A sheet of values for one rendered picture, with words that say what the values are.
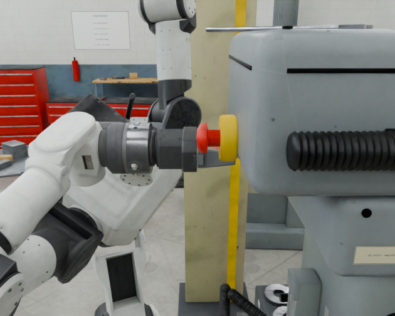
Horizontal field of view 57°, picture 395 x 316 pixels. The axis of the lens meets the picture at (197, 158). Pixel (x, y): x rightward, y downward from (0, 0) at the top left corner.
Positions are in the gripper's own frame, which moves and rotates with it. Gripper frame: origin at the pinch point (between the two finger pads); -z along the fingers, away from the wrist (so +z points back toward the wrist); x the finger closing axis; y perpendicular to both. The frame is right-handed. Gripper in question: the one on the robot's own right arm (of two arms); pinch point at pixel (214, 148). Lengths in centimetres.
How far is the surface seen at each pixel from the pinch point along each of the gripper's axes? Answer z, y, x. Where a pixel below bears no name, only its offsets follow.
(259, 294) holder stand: -17, 58, 33
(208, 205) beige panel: -6, 89, 156
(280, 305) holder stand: -22, 58, 27
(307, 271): -13.4, 14.9, -14.2
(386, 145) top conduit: -12.1, -10.1, -31.5
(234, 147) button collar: -1.3, -5.7, -18.1
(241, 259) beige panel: -30, 132, 156
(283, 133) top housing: -4.5, -10.2, -28.1
